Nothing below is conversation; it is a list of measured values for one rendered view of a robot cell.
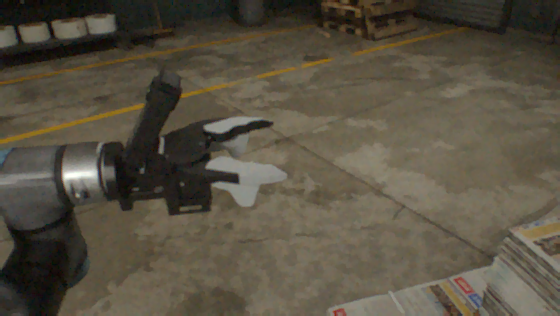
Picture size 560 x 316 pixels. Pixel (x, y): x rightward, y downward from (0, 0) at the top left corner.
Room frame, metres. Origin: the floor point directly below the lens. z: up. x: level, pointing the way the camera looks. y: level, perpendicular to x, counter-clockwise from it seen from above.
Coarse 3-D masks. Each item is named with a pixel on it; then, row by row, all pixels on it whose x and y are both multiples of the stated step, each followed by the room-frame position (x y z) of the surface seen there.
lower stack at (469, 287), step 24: (408, 288) 0.79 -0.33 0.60; (432, 288) 0.79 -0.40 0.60; (456, 288) 0.79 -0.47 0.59; (480, 288) 0.78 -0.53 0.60; (336, 312) 0.71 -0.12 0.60; (360, 312) 0.71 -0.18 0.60; (384, 312) 0.71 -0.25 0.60; (408, 312) 0.71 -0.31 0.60; (432, 312) 0.71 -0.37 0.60; (456, 312) 0.70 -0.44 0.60
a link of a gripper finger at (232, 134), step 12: (228, 120) 0.48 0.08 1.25; (240, 120) 0.49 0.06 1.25; (252, 120) 0.49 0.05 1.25; (264, 120) 0.49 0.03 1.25; (216, 132) 0.46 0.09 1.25; (228, 132) 0.46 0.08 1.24; (240, 132) 0.48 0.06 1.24; (216, 144) 0.47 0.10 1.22; (228, 144) 0.48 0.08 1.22; (240, 144) 0.49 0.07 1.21
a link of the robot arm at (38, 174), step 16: (64, 144) 0.42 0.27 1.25; (0, 160) 0.37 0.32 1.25; (16, 160) 0.38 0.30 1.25; (32, 160) 0.38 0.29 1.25; (48, 160) 0.38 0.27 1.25; (0, 176) 0.36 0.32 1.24; (16, 176) 0.36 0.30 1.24; (32, 176) 0.37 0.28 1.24; (48, 176) 0.37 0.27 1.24; (0, 192) 0.35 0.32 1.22; (16, 192) 0.36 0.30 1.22; (32, 192) 0.36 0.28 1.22; (48, 192) 0.36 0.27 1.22; (64, 192) 0.37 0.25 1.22; (0, 208) 0.35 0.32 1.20; (16, 208) 0.35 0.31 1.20; (32, 208) 0.36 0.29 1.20; (48, 208) 0.37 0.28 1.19; (64, 208) 0.39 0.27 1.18; (16, 224) 0.35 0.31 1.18; (32, 224) 0.36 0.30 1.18; (48, 224) 0.37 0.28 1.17
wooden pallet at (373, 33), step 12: (372, 0) 6.40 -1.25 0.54; (384, 0) 6.59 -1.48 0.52; (408, 0) 6.82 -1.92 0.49; (372, 12) 6.14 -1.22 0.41; (384, 12) 6.33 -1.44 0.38; (408, 12) 6.92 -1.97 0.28; (372, 24) 6.23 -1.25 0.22; (396, 24) 6.67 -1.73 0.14; (408, 24) 6.68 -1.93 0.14; (372, 36) 6.10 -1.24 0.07; (384, 36) 6.20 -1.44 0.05
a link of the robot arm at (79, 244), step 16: (64, 224) 0.38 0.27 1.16; (16, 240) 0.36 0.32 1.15; (32, 240) 0.35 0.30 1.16; (48, 240) 0.36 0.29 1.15; (64, 240) 0.37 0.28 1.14; (80, 240) 0.40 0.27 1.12; (16, 256) 0.33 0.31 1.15; (32, 256) 0.33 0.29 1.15; (48, 256) 0.34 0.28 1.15; (64, 256) 0.35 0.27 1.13; (80, 256) 0.39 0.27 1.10; (64, 272) 0.33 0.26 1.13; (80, 272) 0.38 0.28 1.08
